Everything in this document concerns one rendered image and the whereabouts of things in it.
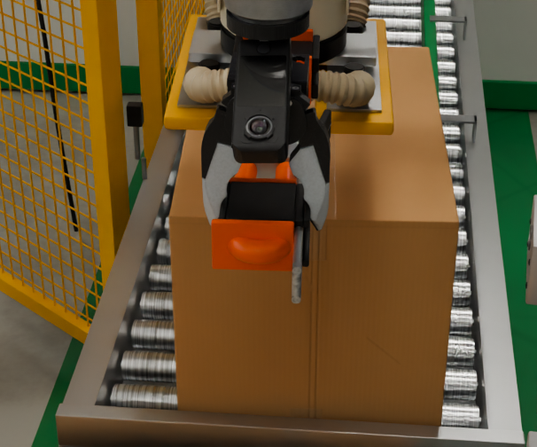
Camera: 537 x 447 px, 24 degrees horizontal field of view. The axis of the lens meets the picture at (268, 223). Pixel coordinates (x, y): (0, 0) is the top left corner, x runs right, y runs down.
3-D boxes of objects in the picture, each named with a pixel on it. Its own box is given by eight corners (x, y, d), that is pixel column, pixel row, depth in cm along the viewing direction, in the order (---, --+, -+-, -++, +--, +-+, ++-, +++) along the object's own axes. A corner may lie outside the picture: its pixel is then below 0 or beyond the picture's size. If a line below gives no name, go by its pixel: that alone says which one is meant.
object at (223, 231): (219, 221, 124) (218, 176, 122) (295, 223, 124) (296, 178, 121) (212, 270, 117) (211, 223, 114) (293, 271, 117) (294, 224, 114)
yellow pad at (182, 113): (190, 25, 192) (189, -6, 190) (256, 27, 192) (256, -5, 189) (163, 130, 163) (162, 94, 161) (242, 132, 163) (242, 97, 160)
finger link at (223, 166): (220, 200, 124) (256, 121, 119) (214, 232, 119) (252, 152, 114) (190, 188, 123) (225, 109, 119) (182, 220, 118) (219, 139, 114)
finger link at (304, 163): (348, 194, 123) (314, 112, 118) (348, 226, 118) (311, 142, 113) (318, 204, 123) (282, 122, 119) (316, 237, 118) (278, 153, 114)
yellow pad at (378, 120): (317, 28, 191) (318, -4, 189) (385, 30, 191) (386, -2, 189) (314, 134, 163) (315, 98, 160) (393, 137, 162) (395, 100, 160)
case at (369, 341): (208, 234, 250) (203, 43, 229) (416, 239, 248) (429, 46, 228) (178, 439, 198) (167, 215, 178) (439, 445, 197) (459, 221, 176)
